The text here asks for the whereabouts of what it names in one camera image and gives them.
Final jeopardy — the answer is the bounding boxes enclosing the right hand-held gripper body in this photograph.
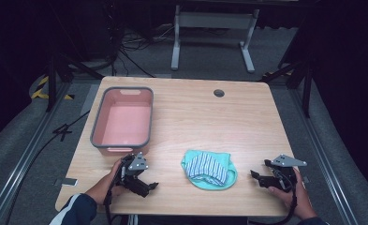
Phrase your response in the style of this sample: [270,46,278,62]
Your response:
[263,154,308,192]

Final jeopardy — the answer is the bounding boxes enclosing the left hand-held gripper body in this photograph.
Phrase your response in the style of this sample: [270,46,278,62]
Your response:
[118,152,150,188]

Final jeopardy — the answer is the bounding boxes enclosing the pink basin with grey rim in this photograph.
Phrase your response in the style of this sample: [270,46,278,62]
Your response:
[90,85,155,158]

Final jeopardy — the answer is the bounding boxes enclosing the teal and striped cloth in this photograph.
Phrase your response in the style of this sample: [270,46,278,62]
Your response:
[180,149,238,191]

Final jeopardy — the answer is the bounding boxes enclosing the person's right hand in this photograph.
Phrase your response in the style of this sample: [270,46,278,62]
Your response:
[267,168,318,221]

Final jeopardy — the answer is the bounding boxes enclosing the person's left hand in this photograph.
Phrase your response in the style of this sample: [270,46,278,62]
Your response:
[85,158,127,206]

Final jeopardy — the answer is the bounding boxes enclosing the grey tape piece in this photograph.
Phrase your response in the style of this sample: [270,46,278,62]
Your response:
[53,176,79,188]

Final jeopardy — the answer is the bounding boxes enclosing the black tape cross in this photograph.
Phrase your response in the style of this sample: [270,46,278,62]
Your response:
[52,123,74,143]

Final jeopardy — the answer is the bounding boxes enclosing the black metal stand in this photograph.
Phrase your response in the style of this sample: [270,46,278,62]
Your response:
[45,51,106,113]
[258,59,315,119]

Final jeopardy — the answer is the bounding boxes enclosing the yellow and black hazard tape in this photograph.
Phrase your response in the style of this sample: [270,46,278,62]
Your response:
[30,75,76,101]

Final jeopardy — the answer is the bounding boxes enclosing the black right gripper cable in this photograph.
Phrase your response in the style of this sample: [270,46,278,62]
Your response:
[248,174,299,225]

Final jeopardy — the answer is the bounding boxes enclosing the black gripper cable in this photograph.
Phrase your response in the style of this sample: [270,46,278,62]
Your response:
[102,167,126,225]
[248,174,299,225]

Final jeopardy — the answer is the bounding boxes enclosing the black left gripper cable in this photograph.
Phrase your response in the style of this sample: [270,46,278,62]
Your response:
[102,167,126,225]

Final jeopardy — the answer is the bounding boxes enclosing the aluminium floor rail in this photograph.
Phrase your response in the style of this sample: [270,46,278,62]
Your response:
[288,88,359,225]
[0,82,72,225]

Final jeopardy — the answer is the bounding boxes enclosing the black floor cable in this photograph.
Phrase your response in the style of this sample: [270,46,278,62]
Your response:
[3,110,91,225]

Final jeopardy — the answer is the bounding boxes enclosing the bundle of black cables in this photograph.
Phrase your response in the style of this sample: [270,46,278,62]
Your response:
[110,22,176,79]

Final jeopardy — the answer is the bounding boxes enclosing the white metal desk frame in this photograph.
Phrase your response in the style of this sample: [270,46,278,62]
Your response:
[170,4,260,74]

